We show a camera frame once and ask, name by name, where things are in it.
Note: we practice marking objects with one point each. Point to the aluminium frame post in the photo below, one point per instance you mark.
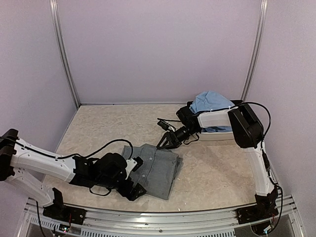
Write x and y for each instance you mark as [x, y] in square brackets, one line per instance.
[256, 49]
[62, 51]

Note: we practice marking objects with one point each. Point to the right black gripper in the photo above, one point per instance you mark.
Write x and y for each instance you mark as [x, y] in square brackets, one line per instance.
[174, 143]

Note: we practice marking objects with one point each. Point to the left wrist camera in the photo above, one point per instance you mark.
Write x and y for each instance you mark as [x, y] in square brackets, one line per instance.
[133, 164]

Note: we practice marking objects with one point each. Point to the left aluminium frame post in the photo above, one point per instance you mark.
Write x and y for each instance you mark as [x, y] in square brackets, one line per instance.
[62, 51]

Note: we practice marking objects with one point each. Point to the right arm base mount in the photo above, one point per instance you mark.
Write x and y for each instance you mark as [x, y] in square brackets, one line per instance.
[254, 213]

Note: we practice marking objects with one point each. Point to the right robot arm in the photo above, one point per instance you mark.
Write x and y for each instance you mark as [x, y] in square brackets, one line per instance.
[248, 133]

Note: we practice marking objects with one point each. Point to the white plastic bin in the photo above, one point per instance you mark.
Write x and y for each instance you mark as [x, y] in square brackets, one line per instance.
[216, 136]

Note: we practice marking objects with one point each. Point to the light blue shirt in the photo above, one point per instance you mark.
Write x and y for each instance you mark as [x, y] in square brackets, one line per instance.
[211, 100]

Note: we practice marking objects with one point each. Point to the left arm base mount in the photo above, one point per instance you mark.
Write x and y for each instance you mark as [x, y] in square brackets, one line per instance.
[71, 215]

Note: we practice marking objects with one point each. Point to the front aluminium rail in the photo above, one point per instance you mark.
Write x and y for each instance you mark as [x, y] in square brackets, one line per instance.
[223, 222]

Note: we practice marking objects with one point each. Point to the right aluminium frame post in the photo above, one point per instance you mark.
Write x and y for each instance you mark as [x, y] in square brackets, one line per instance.
[256, 49]

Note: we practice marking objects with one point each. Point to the grey long sleeve shirt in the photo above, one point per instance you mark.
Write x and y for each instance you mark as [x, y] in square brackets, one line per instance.
[159, 170]

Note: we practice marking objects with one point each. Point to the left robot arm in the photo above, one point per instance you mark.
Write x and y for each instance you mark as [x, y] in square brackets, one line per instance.
[111, 171]

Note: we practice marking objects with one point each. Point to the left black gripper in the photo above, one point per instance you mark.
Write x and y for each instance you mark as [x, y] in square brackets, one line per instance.
[134, 195]

